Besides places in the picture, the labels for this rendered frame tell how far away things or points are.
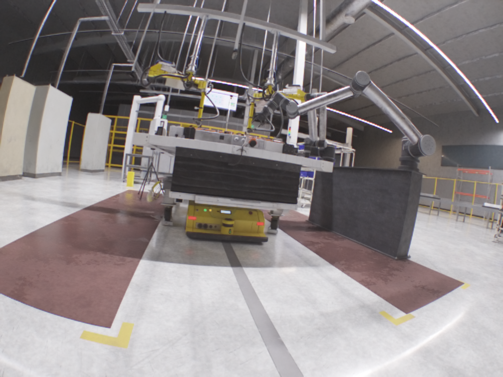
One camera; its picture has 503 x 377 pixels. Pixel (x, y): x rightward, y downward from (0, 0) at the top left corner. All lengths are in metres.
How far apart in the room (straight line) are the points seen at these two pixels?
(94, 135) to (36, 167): 3.45
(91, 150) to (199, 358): 8.20
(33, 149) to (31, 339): 5.17
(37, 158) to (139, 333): 5.21
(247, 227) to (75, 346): 1.77
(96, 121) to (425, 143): 8.73
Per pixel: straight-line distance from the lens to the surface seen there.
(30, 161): 5.93
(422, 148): 2.24
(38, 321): 1.06
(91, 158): 8.62
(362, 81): 2.19
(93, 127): 8.72
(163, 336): 0.93
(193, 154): 1.76
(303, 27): 9.19
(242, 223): 2.14
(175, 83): 3.70
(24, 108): 5.44
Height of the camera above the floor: 0.64
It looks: 4 degrees down
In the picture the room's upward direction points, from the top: 8 degrees clockwise
